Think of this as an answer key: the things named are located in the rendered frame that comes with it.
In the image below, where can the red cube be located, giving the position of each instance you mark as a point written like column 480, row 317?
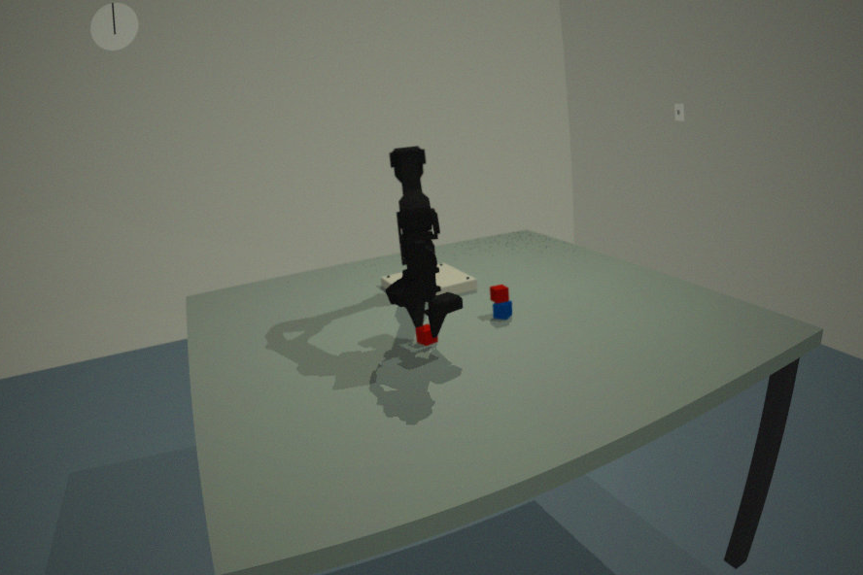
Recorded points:
column 424, row 335
column 499, row 294

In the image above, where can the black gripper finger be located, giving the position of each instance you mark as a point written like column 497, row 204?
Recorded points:
column 436, row 322
column 415, row 310

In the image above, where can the blue cube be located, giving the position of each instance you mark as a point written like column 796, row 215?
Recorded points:
column 503, row 311

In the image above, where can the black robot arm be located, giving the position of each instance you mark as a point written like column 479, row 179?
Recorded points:
column 415, row 218

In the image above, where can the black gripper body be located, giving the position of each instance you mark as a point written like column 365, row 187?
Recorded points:
column 441, row 304

